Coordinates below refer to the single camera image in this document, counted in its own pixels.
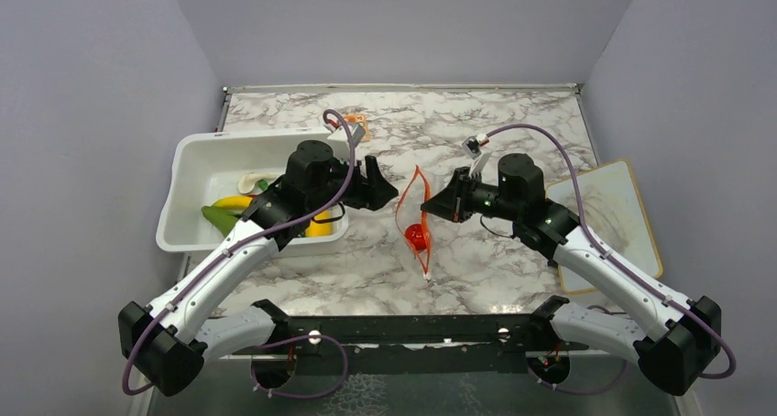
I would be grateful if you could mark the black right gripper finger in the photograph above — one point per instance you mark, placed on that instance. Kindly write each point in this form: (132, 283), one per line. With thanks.
(456, 187)
(444, 207)

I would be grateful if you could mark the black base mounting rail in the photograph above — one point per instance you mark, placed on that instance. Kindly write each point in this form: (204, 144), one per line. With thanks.
(343, 345)

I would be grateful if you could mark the clear orange-zipper zip bag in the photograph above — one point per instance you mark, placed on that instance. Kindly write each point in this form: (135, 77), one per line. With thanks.
(420, 187)

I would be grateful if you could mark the red bell pepper toy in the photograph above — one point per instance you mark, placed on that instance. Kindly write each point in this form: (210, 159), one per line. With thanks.
(416, 237)

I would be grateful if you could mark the yellow mango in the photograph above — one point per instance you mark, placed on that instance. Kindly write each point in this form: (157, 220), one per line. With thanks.
(320, 225)

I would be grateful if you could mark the yellow banana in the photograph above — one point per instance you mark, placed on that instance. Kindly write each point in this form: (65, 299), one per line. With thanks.
(236, 203)

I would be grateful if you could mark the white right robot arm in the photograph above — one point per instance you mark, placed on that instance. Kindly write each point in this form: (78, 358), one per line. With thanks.
(669, 336)

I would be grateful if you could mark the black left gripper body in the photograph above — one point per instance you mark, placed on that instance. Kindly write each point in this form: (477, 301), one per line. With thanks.
(337, 181)

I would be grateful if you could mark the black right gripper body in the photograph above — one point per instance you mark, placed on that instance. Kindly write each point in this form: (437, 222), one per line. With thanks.
(486, 200)

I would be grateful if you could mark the white board yellow rim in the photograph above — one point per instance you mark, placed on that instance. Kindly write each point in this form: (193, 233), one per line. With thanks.
(614, 210)

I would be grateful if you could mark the green leaf vegetable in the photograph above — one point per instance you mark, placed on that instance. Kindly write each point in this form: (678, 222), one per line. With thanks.
(221, 219)

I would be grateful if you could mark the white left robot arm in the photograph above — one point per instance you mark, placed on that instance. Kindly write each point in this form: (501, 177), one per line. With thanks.
(169, 339)

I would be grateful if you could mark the white plastic bin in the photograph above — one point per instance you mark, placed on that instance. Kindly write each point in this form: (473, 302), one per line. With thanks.
(206, 168)

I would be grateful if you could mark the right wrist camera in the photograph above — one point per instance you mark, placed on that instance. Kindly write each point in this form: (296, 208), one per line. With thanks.
(474, 147)

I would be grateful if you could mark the white mushroom toy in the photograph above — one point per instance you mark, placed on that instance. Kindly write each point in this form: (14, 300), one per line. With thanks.
(247, 183)

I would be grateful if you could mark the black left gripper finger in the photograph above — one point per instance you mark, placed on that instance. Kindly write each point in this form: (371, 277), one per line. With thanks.
(377, 196)
(372, 178)

